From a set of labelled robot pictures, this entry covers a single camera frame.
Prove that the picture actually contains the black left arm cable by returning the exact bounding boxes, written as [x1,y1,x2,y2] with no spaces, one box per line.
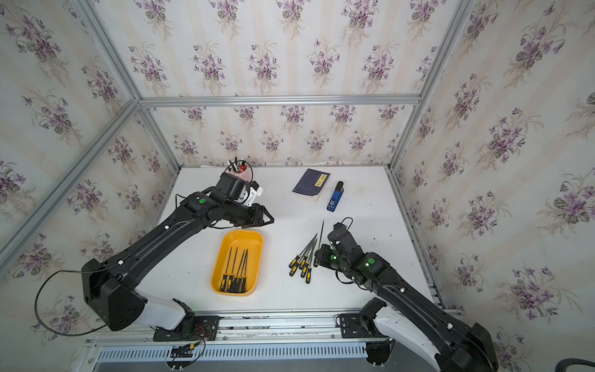
[33,269,108,338]

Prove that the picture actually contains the blue black handheld device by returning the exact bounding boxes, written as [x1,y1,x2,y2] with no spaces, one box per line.
[326,181,344,212]

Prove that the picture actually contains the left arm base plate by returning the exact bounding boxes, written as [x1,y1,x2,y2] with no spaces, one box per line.
[153,299,221,342]

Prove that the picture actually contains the yellow plastic storage tray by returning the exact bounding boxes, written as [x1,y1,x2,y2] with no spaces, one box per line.
[211,229,264,296]

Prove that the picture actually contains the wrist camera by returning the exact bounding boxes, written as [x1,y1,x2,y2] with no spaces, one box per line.
[215,172,263,207]
[327,223,348,246]

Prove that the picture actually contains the pink pen cup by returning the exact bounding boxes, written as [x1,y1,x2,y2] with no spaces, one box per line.
[226,158,253,181]

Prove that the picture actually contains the dark blue notebook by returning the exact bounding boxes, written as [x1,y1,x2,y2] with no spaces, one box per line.
[292,168,331,200]

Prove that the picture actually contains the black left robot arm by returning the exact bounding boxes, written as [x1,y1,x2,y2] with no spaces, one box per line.
[82,191,274,338]

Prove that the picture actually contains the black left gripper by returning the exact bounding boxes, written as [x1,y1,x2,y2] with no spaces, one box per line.
[222,201,276,229]

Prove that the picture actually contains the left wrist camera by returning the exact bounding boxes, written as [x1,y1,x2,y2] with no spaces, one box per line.
[215,172,263,207]

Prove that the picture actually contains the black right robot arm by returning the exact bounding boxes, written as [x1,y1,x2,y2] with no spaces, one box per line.
[315,223,499,371]

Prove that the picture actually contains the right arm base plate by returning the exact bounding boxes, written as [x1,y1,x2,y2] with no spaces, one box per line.
[335,298,390,339]

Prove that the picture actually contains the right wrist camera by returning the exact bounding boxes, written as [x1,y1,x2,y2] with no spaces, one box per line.
[327,223,348,246]

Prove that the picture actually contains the aluminium front rail frame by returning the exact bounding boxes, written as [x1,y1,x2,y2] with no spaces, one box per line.
[69,310,470,372]

